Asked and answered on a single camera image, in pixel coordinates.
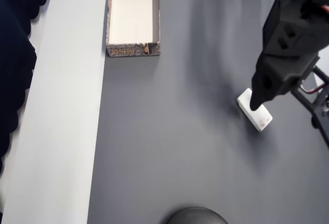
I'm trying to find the grey desk mat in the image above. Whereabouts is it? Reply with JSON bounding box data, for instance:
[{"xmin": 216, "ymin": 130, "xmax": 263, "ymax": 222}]
[{"xmin": 86, "ymin": 0, "xmax": 329, "ymax": 224}]

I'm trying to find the red white black servo wire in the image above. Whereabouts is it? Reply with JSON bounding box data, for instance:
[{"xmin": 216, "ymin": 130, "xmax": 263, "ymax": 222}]
[{"xmin": 300, "ymin": 4, "xmax": 329, "ymax": 96}]

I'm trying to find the small white rectangular block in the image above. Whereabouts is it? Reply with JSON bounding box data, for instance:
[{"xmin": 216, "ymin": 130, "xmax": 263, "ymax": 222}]
[{"xmin": 236, "ymin": 87, "xmax": 273, "ymax": 133}]

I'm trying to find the dark blue curtain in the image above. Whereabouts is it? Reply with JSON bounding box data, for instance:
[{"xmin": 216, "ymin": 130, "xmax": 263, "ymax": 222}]
[{"xmin": 0, "ymin": 0, "xmax": 56, "ymax": 183}]

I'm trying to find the black round-base stand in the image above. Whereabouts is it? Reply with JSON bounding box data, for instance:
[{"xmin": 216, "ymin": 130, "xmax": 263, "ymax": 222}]
[{"xmin": 164, "ymin": 207, "xmax": 229, "ymax": 224}]

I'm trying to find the patterned open cardboard box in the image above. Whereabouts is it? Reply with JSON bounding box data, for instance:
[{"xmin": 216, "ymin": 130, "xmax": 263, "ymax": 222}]
[{"xmin": 105, "ymin": 0, "xmax": 162, "ymax": 58}]

